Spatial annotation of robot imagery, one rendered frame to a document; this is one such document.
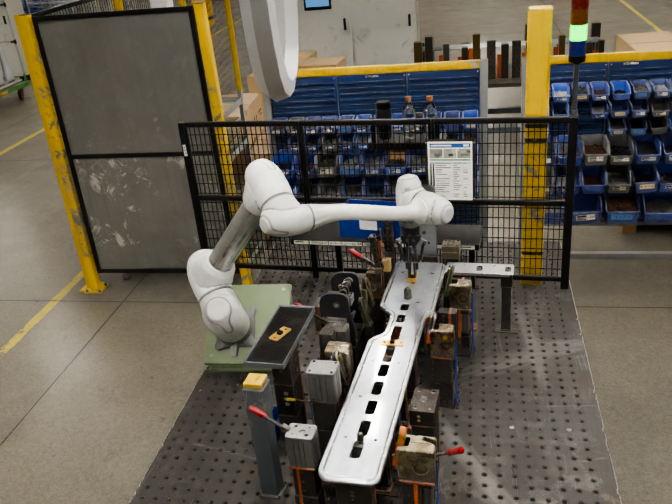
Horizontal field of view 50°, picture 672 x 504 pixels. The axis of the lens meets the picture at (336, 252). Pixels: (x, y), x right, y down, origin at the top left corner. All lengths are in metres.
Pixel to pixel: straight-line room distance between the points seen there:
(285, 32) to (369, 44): 9.21
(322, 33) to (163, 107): 4.83
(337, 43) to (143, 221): 4.85
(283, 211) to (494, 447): 1.11
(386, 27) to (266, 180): 6.86
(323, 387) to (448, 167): 1.43
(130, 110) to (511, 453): 3.40
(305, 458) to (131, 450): 1.92
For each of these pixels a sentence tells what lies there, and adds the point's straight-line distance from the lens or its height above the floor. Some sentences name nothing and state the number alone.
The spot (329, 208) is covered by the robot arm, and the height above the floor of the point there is 1.46.
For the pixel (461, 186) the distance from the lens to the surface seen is 3.46.
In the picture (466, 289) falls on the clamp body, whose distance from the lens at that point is 2.98.
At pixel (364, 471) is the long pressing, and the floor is 1.00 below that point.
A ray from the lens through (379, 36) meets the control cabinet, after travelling 9.40.
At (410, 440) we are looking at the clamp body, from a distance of 2.17.
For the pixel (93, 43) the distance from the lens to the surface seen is 5.05.
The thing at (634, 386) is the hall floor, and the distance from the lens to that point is 4.27.
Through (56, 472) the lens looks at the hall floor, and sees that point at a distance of 4.10.
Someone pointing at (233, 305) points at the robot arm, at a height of 1.05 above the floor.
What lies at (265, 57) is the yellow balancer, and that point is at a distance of 0.20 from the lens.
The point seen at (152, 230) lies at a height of 0.49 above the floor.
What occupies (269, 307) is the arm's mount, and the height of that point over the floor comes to 0.91.
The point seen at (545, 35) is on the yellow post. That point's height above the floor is 1.89.
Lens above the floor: 2.47
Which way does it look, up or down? 26 degrees down
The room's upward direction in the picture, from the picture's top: 6 degrees counter-clockwise
